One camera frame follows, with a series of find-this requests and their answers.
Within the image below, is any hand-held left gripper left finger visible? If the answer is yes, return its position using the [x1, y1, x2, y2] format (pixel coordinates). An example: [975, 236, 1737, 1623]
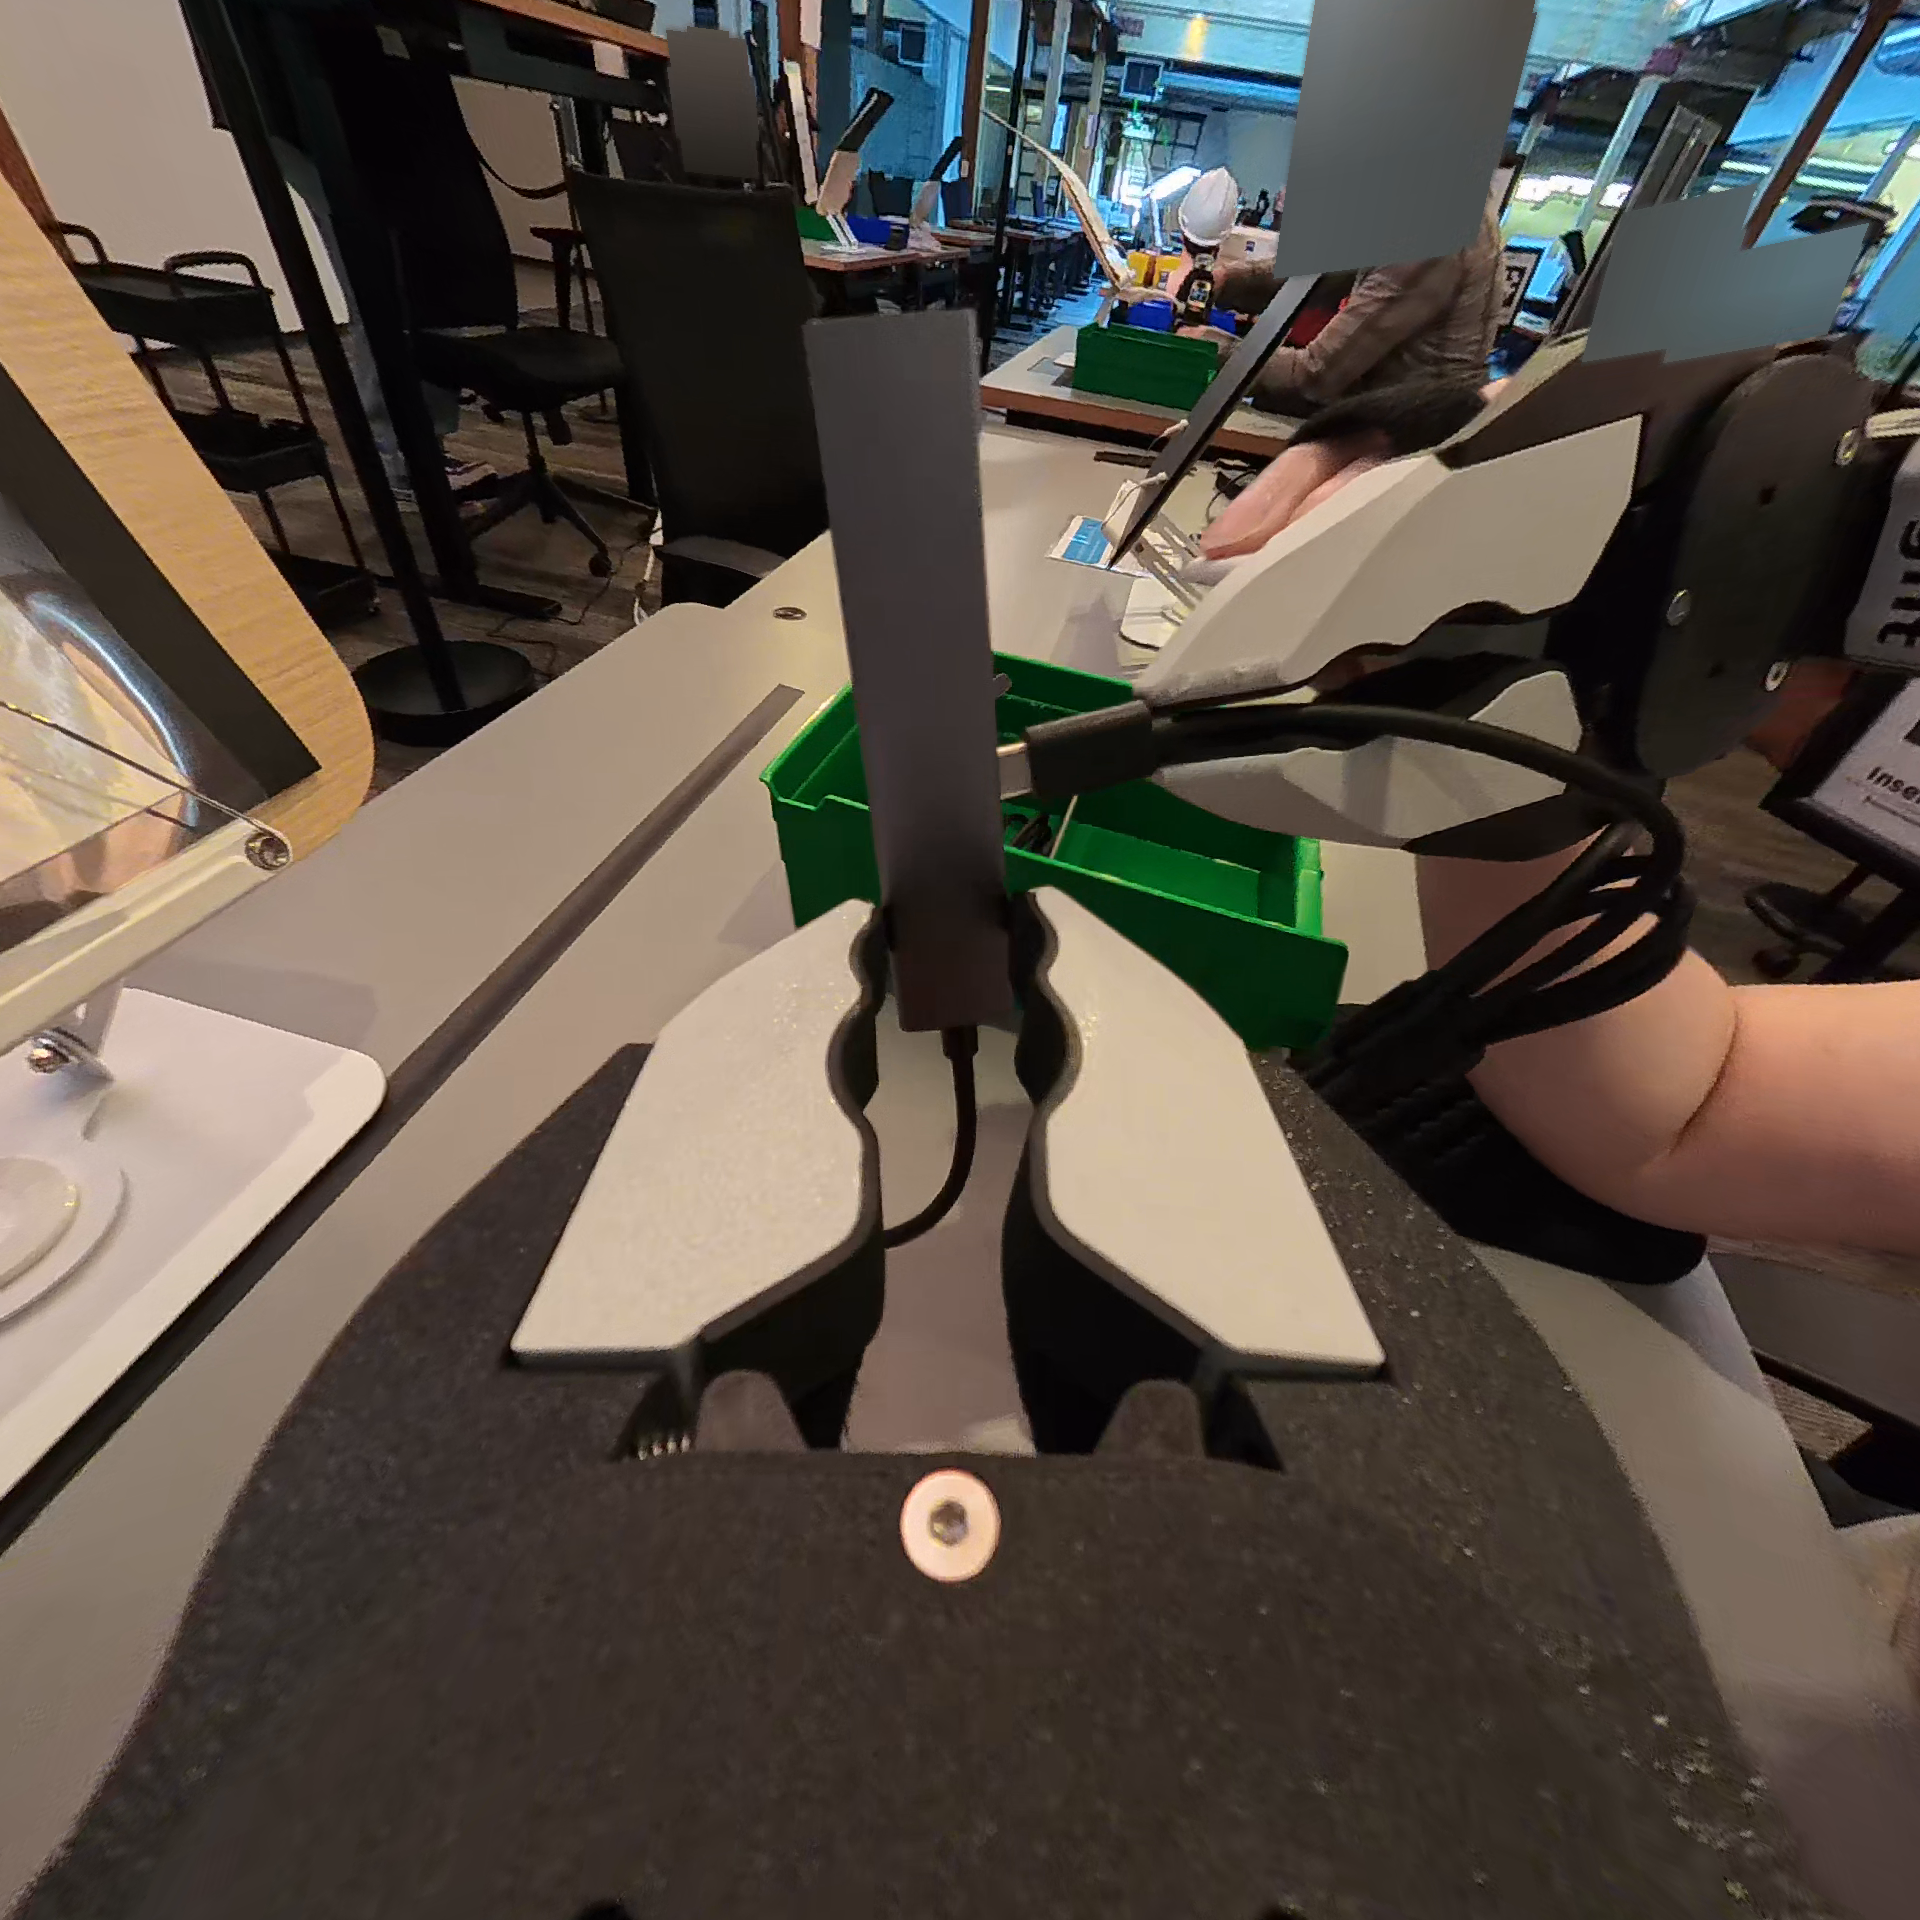
[509, 900, 893, 1446]

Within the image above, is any black framed paper sign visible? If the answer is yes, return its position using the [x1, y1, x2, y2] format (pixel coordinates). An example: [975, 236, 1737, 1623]
[1763, 667, 1920, 902]

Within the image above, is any person's right hand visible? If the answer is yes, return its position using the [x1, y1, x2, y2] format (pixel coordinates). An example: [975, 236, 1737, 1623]
[1201, 431, 1441, 566]

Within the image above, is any black pole stand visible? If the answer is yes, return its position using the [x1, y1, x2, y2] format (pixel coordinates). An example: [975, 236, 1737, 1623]
[180, 0, 543, 748]

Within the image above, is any black wheeled office chair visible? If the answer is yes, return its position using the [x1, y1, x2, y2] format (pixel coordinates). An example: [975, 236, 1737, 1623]
[412, 224, 633, 586]

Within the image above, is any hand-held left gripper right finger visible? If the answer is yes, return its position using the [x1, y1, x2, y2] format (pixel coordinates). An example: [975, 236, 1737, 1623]
[1001, 885, 1386, 1452]

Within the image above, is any short thin black cable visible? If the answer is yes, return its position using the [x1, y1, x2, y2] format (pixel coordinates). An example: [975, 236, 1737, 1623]
[882, 1023, 980, 1250]

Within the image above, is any dark grey port device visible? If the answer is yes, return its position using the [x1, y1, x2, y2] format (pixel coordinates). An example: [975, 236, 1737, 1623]
[802, 307, 1024, 1037]

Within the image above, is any person's right forearm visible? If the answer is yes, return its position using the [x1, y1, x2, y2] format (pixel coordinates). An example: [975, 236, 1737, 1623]
[1418, 838, 1920, 1255]

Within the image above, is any black usb-c cable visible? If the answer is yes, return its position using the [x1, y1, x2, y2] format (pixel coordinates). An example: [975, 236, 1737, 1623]
[995, 702, 1700, 1203]

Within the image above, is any black utility cart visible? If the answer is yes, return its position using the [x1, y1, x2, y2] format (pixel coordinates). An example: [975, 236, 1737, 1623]
[58, 224, 379, 619]

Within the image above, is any wooden sign stand with document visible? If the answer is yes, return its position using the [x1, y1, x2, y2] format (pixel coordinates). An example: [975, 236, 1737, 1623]
[0, 171, 389, 1502]

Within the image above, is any black high-back office chair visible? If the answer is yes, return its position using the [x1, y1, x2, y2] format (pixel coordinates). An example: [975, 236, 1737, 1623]
[567, 167, 841, 608]

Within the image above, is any green plastic bin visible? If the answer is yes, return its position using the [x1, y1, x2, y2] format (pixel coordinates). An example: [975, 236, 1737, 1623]
[1075, 320, 1225, 408]
[761, 651, 1348, 1051]

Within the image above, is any black tilted tablet stand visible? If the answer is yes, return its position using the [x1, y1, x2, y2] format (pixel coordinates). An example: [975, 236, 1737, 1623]
[1106, 269, 1327, 646]

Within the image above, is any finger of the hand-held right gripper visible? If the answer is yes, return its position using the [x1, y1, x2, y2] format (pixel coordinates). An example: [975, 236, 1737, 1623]
[1178, 663, 1594, 860]
[1132, 412, 1649, 710]

